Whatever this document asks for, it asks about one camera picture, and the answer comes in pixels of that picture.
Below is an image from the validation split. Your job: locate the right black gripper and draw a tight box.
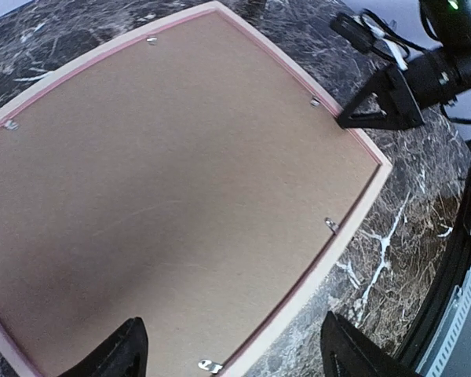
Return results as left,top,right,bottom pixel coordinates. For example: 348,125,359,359
336,47,471,130

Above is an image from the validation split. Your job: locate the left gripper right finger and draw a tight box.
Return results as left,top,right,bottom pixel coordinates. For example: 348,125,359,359
320,311,418,377

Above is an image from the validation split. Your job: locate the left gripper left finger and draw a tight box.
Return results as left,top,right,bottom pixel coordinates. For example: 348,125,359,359
64,317,148,377

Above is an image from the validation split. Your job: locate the pink wooden picture frame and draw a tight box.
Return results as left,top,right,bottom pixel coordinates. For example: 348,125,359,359
0,0,393,377

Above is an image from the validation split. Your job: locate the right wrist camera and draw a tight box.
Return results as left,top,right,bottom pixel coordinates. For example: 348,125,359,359
329,9,411,71

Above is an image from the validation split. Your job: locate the black front rail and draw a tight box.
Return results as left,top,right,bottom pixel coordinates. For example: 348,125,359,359
396,140,471,371

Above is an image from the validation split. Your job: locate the white slotted cable duct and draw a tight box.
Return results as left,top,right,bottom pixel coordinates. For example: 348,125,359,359
415,267,471,376

